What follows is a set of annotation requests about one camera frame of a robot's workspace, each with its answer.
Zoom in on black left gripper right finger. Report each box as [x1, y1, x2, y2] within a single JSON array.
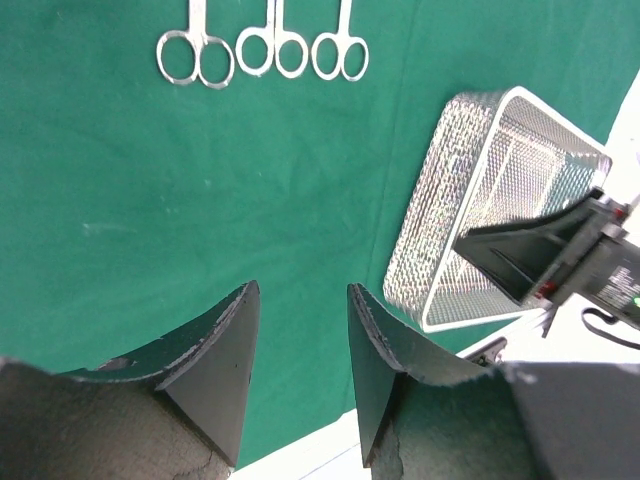
[[347, 284, 639, 479]]

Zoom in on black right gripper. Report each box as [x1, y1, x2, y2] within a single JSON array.
[[454, 189, 639, 328]]

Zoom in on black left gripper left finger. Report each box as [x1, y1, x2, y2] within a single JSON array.
[[1, 281, 261, 479]]

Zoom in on metal mesh instrument tray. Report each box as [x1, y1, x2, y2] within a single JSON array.
[[383, 86, 613, 333]]

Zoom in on green surgical drape cloth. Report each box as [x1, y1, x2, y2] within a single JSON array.
[[1, 1, 639, 466]]

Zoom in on silver surgical scissors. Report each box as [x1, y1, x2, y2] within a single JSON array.
[[310, 0, 370, 82]]

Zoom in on silver surgical clamp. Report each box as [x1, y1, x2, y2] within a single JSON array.
[[155, 0, 235, 90]]

